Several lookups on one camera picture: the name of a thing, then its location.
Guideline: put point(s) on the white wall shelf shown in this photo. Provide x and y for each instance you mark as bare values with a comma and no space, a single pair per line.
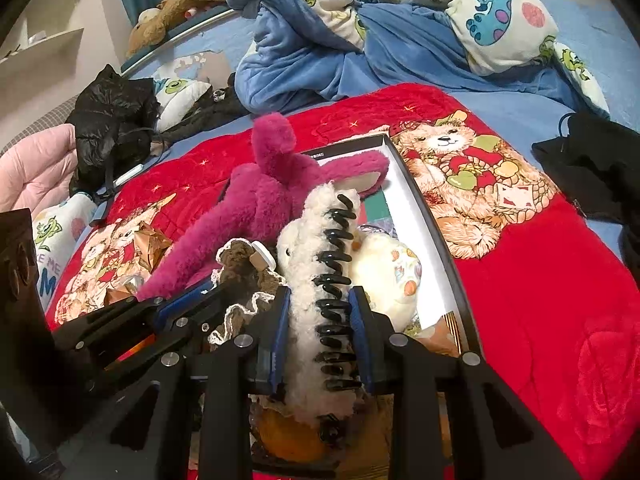
45,45

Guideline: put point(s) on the white plush rabbit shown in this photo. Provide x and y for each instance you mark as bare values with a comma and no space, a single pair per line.
380,270

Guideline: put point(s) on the blue cartoon print blanket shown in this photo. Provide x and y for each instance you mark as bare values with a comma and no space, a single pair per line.
300,60

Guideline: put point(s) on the white fluffy hair clip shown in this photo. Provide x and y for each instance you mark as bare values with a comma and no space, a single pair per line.
305,310

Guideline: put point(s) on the red bear print blanket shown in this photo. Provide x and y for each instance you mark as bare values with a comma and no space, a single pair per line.
525,285

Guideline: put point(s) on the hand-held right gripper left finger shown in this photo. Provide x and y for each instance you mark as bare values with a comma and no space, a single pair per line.
278,342

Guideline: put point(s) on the large orange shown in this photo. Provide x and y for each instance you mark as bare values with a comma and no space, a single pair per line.
290,440

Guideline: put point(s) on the black clothes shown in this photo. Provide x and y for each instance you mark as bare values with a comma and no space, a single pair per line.
590,170

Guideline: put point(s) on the black puffer jacket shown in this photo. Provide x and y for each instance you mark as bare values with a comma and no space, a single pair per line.
110,125

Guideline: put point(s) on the white bed frame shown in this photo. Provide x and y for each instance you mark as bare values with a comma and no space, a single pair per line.
175,35

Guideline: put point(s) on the pink quilted jacket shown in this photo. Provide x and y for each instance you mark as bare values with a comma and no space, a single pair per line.
35,170

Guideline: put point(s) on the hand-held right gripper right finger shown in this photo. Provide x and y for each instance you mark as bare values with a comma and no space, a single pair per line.
360,342

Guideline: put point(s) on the small brown lace-trimmed doll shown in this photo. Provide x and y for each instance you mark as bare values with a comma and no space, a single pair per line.
240,265

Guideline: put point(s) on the small cork with white cap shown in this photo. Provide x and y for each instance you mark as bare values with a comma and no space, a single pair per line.
262,255

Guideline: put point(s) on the pink plush toy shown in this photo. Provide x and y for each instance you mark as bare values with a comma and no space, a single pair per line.
270,180

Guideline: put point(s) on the cartoon print pillow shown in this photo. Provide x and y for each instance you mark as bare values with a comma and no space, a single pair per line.
180,95

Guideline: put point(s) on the black framed box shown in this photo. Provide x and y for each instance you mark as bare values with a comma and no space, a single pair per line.
400,195

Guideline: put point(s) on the brown plush dog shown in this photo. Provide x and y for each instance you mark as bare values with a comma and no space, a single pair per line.
185,5

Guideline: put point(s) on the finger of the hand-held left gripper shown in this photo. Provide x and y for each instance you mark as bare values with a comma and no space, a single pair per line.
175,305
200,330

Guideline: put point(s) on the blue bed sheet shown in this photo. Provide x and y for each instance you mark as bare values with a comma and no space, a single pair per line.
590,50

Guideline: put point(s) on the gold foil snack packet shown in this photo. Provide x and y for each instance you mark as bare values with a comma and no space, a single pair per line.
152,245
122,290

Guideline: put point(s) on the brown snack packet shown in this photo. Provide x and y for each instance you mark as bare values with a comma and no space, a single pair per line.
442,335

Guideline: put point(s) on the white cartoon print cloth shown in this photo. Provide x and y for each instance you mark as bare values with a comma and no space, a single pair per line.
60,240

